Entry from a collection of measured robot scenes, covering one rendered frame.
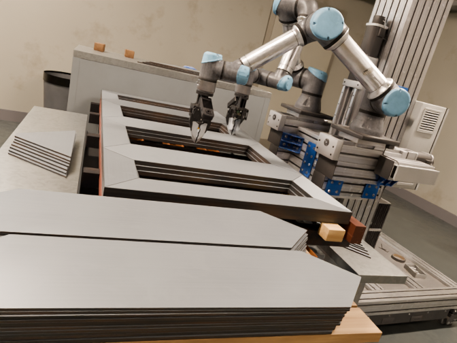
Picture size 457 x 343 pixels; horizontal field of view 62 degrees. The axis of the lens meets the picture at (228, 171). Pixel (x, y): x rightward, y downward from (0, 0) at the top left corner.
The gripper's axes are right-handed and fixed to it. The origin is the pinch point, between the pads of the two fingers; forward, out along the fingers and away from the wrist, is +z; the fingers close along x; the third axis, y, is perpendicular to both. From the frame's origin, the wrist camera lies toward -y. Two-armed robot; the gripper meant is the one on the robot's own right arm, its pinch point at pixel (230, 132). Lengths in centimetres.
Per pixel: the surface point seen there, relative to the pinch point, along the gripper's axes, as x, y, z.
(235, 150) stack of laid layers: -3.4, 19.9, 3.5
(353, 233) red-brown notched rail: 12, 91, 6
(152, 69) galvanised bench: -34, -71, -17
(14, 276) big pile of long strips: -75, 125, 1
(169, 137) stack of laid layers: -34.2, 19.8, 2.6
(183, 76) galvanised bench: -14, -71, -16
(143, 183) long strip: -52, 83, 0
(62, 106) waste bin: -93, -242, 52
